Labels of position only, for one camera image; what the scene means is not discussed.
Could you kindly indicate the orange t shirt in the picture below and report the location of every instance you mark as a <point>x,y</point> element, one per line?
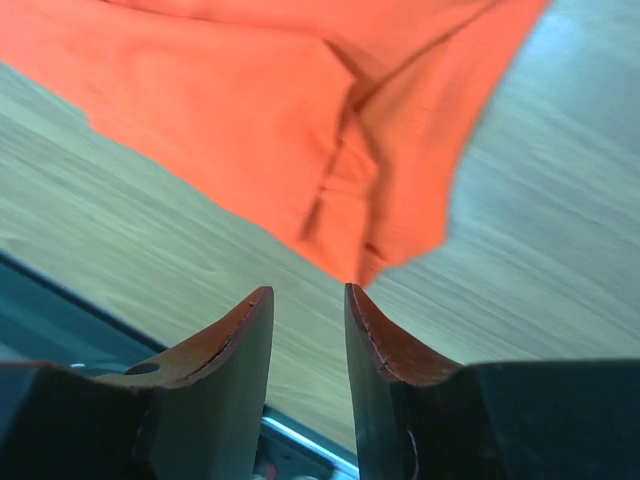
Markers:
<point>336,126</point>

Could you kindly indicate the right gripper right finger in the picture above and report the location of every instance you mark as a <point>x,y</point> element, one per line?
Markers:
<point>388,369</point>

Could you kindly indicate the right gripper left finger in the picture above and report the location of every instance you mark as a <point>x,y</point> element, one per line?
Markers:
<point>207,396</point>

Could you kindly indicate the aluminium frame rail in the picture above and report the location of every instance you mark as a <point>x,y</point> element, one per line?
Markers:
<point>289,450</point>

